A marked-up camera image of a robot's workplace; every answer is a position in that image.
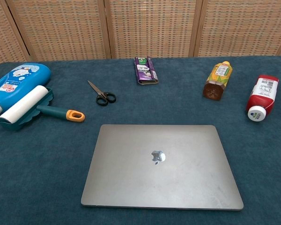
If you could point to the grey closed laptop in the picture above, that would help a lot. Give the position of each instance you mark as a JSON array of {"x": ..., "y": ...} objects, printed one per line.
[{"x": 159, "y": 178}]

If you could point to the red bottle white cap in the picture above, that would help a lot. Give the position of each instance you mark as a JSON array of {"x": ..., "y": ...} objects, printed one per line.
[{"x": 263, "y": 96}]

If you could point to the blue detergent bottle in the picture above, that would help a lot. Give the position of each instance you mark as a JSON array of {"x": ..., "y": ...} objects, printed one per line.
[{"x": 16, "y": 80}]

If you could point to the purple snack packet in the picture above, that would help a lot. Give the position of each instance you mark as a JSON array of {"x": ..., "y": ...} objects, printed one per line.
[{"x": 145, "y": 70}]

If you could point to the woven folding screen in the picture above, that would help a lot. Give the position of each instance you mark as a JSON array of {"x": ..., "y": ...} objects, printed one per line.
[{"x": 150, "y": 28}]

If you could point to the teal table cloth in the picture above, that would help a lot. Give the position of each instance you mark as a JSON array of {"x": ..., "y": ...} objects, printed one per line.
[{"x": 37, "y": 175}]

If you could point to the yellow label tea bottle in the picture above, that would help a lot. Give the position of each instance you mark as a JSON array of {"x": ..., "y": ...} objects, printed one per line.
[{"x": 217, "y": 78}]

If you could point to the teal lint roller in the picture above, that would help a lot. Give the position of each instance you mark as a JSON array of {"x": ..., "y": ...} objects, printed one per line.
[{"x": 25, "y": 105}]

